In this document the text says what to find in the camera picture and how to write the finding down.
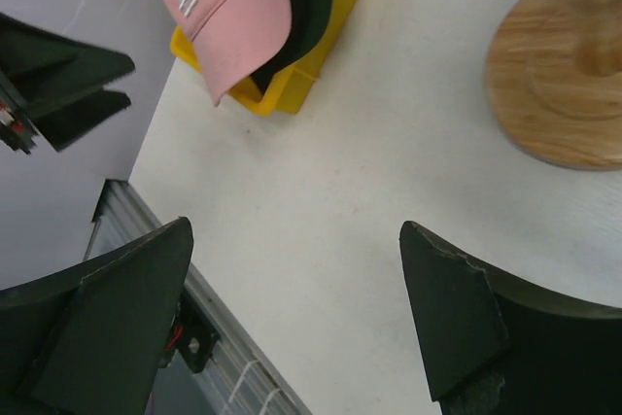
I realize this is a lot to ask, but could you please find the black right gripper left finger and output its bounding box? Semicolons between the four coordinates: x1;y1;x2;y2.
1;218;193;414

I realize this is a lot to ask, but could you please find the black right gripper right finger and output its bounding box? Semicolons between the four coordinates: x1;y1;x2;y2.
399;221;621;414

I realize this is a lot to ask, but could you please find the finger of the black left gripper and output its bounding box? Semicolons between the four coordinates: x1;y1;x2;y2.
34;90;131;152
1;15;135;109

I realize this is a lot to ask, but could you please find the pink LA baseball cap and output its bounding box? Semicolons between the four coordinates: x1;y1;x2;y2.
163;0;292;105

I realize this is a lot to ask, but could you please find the yellow plastic bin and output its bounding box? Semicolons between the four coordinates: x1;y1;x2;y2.
169;0;385;118

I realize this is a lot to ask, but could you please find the dark green NY cap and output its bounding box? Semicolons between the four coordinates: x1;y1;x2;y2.
251;0;332;94

